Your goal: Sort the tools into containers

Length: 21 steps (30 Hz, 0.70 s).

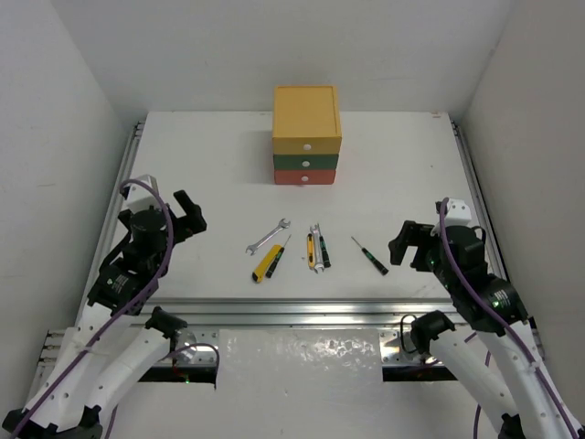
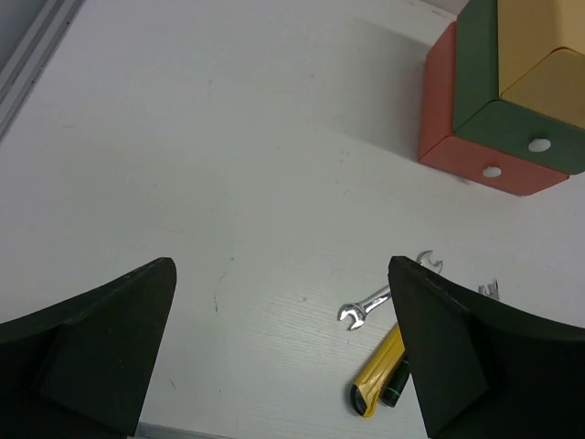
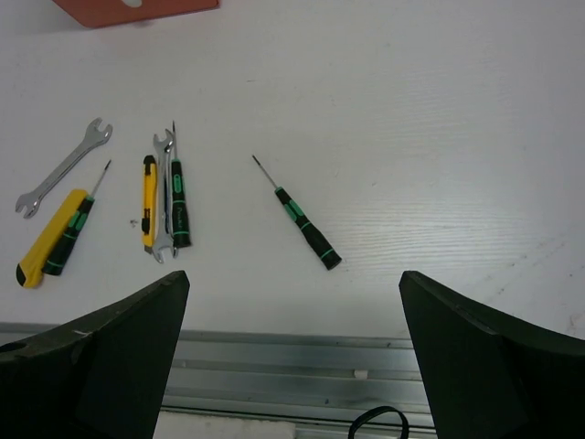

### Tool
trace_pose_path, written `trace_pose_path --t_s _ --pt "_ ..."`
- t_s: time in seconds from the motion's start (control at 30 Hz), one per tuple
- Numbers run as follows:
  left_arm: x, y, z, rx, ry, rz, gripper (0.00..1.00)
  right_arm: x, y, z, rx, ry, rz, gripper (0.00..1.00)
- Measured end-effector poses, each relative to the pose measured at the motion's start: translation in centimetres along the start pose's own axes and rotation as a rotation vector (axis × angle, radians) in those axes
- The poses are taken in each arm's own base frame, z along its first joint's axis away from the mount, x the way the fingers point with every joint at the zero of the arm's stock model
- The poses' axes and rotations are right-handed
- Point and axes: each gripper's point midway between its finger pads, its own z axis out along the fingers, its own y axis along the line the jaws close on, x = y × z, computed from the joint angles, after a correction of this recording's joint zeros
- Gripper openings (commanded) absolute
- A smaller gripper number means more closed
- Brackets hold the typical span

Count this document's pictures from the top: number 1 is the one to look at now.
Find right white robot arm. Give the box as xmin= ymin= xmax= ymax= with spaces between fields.
xmin=388 ymin=220 xmax=584 ymax=438

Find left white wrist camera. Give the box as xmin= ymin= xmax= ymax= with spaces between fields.
xmin=122 ymin=175 xmax=159 ymax=214

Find green drawer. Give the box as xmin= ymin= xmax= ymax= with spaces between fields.
xmin=272 ymin=155 xmax=339 ymax=170

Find aluminium side rail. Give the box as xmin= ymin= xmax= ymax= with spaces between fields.
xmin=75 ymin=119 xmax=145 ymax=322
xmin=451 ymin=120 xmax=509 ymax=280

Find aluminium front rail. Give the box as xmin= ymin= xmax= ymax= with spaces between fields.
xmin=43 ymin=296 xmax=545 ymax=367

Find small silver wrench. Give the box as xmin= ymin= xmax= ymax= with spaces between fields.
xmin=310 ymin=224 xmax=324 ymax=272

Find right aluminium side rail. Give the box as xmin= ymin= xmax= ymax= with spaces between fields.
xmin=451 ymin=120 xmax=509 ymax=280

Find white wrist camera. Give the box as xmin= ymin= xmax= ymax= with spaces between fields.
xmin=444 ymin=198 xmax=472 ymax=227
xmin=122 ymin=175 xmax=159 ymax=214

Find large silver wrench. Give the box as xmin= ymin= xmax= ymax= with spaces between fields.
xmin=245 ymin=219 xmax=291 ymax=255

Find large yellow utility knife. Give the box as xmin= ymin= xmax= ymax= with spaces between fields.
xmin=251 ymin=244 xmax=282 ymax=284

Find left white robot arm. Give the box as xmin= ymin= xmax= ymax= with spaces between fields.
xmin=2 ymin=190 xmax=207 ymax=438

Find green black screwdriver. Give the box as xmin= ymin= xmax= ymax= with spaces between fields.
xmin=265 ymin=235 xmax=292 ymax=278
xmin=316 ymin=223 xmax=331 ymax=269
xmin=351 ymin=236 xmax=388 ymax=275

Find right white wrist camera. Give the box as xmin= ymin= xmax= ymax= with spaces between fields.
xmin=444 ymin=198 xmax=472 ymax=227

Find left aluminium side rail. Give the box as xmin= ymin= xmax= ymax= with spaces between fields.
xmin=75 ymin=119 xmax=145 ymax=322

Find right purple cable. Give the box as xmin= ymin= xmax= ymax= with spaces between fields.
xmin=438 ymin=198 xmax=581 ymax=439

